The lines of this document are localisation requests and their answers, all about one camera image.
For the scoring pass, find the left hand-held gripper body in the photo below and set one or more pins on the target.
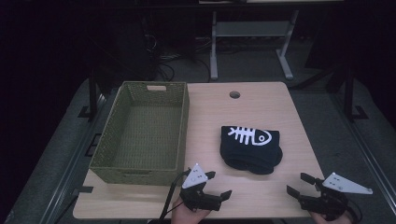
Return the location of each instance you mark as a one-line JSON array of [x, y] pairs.
[[194, 178]]

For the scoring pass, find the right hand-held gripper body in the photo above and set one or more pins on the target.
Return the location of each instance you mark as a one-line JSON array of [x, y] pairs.
[[337, 184]]

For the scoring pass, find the black garment fishbone print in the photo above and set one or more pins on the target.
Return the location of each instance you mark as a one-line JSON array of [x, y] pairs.
[[249, 152]]

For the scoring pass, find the green woven basket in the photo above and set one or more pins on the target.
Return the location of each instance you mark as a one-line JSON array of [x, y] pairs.
[[141, 137]]

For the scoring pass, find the person's right hand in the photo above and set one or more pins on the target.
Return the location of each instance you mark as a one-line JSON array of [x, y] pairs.
[[330, 220]]

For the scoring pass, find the person's left hand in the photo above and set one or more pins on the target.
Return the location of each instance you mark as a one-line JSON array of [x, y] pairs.
[[186, 216]]

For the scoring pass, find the black metal stand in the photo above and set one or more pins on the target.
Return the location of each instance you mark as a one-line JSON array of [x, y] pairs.
[[92, 93], [349, 93]]

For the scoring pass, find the aluminium floor rail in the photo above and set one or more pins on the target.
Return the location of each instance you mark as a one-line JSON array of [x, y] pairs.
[[367, 149], [73, 161]]

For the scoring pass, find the black table edge bracket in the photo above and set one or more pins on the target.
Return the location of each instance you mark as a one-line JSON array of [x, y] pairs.
[[83, 189]]

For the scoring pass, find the white metal desk frame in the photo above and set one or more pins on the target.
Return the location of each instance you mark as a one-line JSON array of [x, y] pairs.
[[252, 28]]

